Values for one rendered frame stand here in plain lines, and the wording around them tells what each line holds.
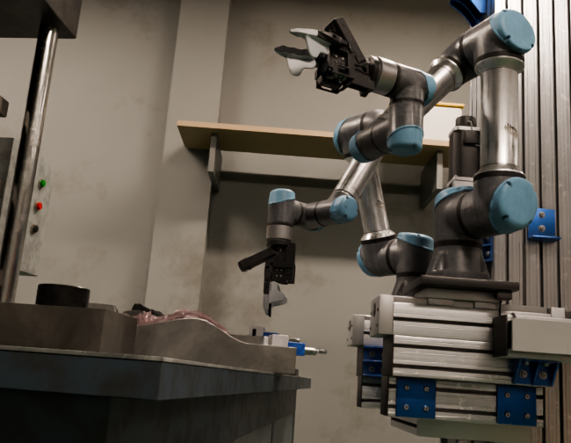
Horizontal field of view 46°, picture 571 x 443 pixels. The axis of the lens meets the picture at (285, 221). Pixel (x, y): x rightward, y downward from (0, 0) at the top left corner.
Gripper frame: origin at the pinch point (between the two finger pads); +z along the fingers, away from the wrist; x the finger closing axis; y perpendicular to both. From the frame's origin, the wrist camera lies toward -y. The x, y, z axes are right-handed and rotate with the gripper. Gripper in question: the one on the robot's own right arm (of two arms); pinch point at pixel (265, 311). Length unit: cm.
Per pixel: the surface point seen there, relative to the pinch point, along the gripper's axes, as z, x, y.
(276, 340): 10.1, -40.7, 8.3
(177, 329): 10, -53, -11
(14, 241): -15, -8, -73
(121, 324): 12, -85, -11
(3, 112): -53, -11, -82
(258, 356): 13.9, -47.6, 5.7
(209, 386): 20, -108, 9
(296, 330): -10, 200, -9
